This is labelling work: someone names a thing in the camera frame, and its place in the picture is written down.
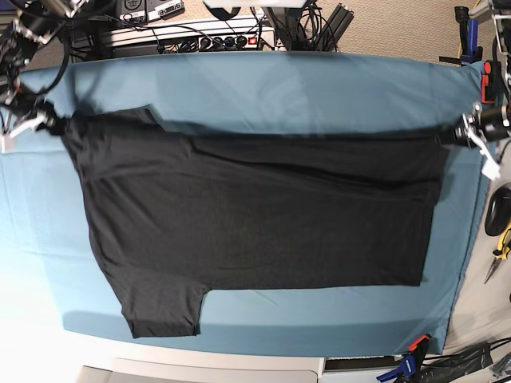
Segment orange black clamp top right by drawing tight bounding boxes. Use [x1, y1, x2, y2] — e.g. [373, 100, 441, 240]
[481, 60, 500, 105]

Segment blue bar clamp top right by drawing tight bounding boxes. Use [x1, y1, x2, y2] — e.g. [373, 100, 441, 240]
[438, 6, 483, 66]

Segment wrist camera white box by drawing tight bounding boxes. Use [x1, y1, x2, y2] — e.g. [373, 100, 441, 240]
[0, 135, 15, 154]
[481, 158, 501, 181]

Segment black aluminium extrusion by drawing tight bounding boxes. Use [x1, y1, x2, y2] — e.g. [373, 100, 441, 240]
[316, 3, 354, 52]

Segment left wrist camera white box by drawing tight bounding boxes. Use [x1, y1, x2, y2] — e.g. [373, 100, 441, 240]
[481, 158, 501, 181]

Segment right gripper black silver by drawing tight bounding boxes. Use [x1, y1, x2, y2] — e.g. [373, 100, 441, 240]
[6, 101, 70, 138]

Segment black computer mouse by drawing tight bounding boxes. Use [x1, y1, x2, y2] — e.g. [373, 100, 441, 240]
[485, 186, 510, 236]

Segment black power strip red switch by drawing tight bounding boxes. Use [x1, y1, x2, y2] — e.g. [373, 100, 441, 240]
[156, 34, 261, 54]

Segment black T-shirt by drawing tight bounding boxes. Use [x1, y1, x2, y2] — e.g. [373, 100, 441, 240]
[61, 115, 449, 338]

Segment yellow handled pliers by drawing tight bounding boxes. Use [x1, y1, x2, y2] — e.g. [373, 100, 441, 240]
[484, 223, 510, 284]

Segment blue table cloth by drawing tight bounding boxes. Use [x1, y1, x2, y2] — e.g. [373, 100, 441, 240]
[1, 52, 489, 357]

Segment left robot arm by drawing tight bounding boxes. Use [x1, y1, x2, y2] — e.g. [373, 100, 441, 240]
[437, 1, 510, 149]

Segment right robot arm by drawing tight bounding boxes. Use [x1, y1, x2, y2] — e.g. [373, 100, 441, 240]
[1, 1, 88, 151]

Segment orange blue clamp bottom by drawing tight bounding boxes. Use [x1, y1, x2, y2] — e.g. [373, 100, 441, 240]
[376, 334, 431, 382]

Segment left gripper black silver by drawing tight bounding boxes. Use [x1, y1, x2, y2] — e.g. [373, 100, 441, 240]
[437, 103, 510, 160]

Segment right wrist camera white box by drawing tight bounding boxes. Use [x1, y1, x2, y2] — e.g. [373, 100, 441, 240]
[0, 135, 15, 154]

